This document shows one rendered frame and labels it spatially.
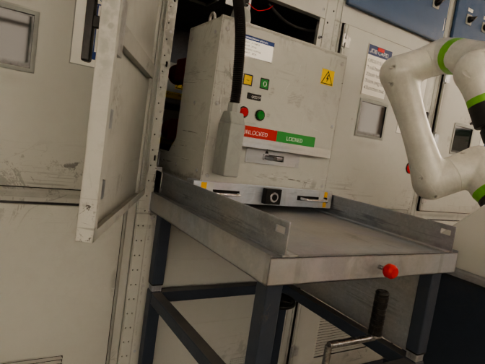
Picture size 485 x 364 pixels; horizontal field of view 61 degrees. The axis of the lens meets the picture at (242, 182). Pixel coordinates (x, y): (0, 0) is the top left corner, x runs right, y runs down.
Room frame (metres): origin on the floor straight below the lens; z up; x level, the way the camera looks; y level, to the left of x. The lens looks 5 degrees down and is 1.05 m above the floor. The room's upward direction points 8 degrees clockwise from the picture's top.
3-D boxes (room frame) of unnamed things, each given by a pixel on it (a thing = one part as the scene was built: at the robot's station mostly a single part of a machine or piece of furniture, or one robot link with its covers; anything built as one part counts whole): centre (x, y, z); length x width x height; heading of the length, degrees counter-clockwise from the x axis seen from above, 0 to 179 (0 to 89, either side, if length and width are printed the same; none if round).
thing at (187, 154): (1.52, 0.05, 1.15); 0.51 x 0.50 x 0.48; 32
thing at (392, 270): (0.89, -0.35, 0.82); 0.04 x 0.03 x 0.03; 32
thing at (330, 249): (1.20, -0.15, 0.82); 0.68 x 0.62 x 0.06; 32
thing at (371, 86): (1.79, -0.50, 1.43); 0.15 x 0.01 x 0.21; 122
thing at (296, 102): (1.30, -0.09, 1.15); 0.48 x 0.01 x 0.48; 122
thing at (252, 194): (1.32, -0.08, 0.90); 0.54 x 0.05 x 0.06; 122
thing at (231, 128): (1.13, 0.05, 1.04); 0.08 x 0.05 x 0.17; 32
